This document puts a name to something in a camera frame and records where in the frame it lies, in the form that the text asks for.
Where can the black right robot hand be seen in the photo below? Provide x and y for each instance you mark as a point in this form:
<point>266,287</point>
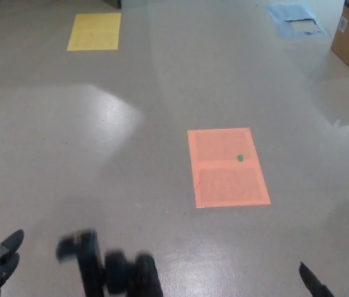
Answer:
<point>312,283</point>

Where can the black phone stand with clamp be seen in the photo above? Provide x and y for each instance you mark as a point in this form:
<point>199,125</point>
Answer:
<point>91,263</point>

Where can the orange paper sheet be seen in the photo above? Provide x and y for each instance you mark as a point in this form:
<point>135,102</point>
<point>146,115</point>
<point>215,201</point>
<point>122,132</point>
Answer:
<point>227,182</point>

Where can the small green sticker dot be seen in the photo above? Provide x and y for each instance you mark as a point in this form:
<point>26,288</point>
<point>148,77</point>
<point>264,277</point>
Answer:
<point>240,158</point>

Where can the torn white paper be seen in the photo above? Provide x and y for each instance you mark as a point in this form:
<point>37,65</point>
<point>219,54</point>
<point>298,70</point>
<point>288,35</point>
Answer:
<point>304,26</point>

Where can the yellow paper sheet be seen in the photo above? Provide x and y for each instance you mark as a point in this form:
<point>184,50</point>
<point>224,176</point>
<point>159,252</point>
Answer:
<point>94,31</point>

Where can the blue plastic sheet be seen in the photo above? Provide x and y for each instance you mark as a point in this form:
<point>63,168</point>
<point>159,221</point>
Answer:
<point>282,14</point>

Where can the dark furniture base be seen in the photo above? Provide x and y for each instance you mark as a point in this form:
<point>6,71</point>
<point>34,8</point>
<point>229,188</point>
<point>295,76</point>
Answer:
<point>115,3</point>

